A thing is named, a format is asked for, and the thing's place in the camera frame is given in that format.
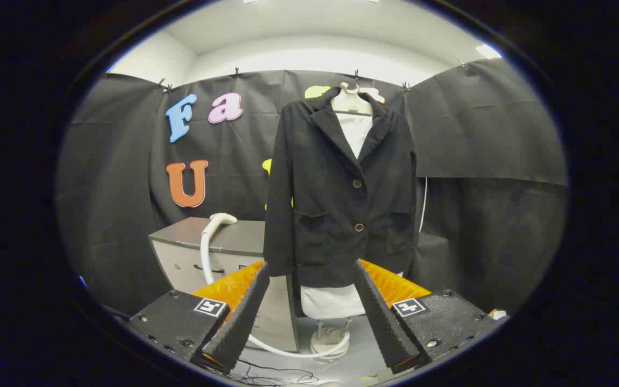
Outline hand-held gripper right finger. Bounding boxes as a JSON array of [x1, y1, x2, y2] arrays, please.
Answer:
[[354, 259, 495, 375]]

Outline white garment steamer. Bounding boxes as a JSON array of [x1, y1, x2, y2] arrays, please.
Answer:
[[200, 213, 351, 360]]

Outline grey drawer cabinet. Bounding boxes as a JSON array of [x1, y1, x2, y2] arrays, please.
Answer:
[[148, 217, 300, 353]]

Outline white mannequin torso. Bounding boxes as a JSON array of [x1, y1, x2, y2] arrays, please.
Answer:
[[300, 82, 386, 360]]

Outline black backdrop cloth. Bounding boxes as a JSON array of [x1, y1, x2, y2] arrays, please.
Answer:
[[56, 58, 568, 315]]

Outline thin black floor cables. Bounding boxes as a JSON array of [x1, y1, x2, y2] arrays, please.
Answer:
[[218, 355, 321, 386]]

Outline black button jacket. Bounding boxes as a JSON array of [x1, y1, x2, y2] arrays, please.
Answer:
[[263, 87, 418, 288]]

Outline black cable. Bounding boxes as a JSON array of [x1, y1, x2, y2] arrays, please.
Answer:
[[101, 305, 132, 322]]

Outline thin white cord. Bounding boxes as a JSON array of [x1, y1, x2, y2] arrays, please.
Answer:
[[419, 177, 428, 234]]

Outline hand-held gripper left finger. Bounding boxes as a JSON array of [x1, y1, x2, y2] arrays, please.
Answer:
[[127, 261, 271, 374]]

